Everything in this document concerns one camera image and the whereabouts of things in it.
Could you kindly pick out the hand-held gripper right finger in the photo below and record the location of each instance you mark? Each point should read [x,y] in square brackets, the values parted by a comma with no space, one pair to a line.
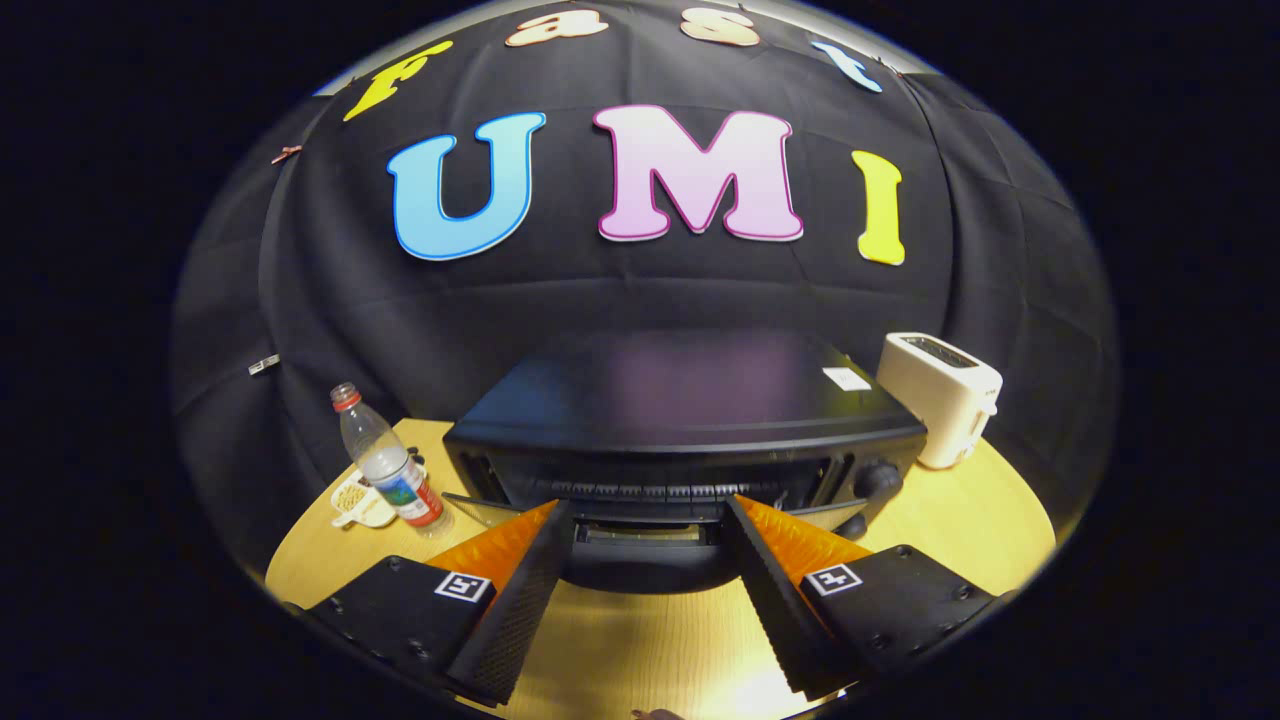
[775,600]

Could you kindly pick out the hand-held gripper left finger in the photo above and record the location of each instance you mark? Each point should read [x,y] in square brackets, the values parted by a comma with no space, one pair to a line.
[515,610]

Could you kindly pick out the black toaster oven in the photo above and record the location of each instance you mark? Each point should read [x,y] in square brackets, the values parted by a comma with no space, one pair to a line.
[680,395]

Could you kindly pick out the white pop-up toaster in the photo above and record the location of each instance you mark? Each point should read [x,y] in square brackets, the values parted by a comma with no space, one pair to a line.
[940,395]

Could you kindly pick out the small white snack dish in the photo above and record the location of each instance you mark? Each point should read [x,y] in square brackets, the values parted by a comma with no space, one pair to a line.
[355,505]

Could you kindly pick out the clear plastic water bottle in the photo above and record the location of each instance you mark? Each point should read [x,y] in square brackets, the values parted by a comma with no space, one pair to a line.
[390,465]

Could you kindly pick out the black backdrop cloth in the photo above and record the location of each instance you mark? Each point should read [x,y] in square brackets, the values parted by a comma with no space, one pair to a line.
[700,290]

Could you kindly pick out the white clip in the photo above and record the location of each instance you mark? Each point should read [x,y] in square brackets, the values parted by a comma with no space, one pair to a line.
[264,364]

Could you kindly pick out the reddish wooden clip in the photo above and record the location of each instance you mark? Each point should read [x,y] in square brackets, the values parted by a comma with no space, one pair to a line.
[286,153]

